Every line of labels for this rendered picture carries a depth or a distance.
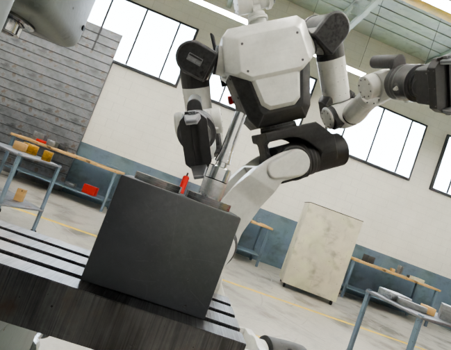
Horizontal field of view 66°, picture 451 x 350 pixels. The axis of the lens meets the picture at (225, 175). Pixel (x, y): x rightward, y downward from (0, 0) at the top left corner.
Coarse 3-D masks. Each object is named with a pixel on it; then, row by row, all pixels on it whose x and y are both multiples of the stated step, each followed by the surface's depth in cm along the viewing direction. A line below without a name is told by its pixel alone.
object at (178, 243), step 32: (128, 192) 58; (160, 192) 59; (192, 192) 63; (128, 224) 58; (160, 224) 59; (192, 224) 60; (224, 224) 60; (96, 256) 57; (128, 256) 58; (160, 256) 59; (192, 256) 60; (224, 256) 60; (128, 288) 58; (160, 288) 59; (192, 288) 59
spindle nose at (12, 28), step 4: (8, 16) 62; (8, 20) 62; (12, 20) 62; (16, 20) 63; (4, 24) 62; (8, 24) 62; (12, 24) 62; (16, 24) 63; (20, 24) 64; (4, 28) 62; (8, 28) 62; (12, 28) 63; (16, 28) 63; (20, 28) 64; (4, 32) 65; (8, 32) 65; (12, 32) 63; (16, 32) 63; (20, 32) 65; (12, 36) 65; (16, 36) 64
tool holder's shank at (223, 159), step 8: (240, 112) 66; (232, 120) 66; (240, 120) 66; (232, 128) 66; (240, 128) 66; (232, 136) 66; (224, 144) 66; (232, 144) 66; (224, 152) 65; (232, 152) 66; (216, 160) 67; (224, 160) 65
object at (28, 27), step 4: (12, 12) 60; (12, 16) 61; (16, 16) 61; (20, 16) 61; (20, 20) 62; (24, 20) 62; (24, 24) 63; (28, 24) 63; (24, 28) 66; (28, 28) 65; (32, 28) 65; (28, 32) 68; (32, 32) 67
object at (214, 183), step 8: (208, 168) 65; (208, 176) 64; (216, 176) 64; (224, 176) 64; (208, 184) 64; (216, 184) 64; (224, 184) 65; (200, 192) 65; (208, 192) 64; (216, 192) 64
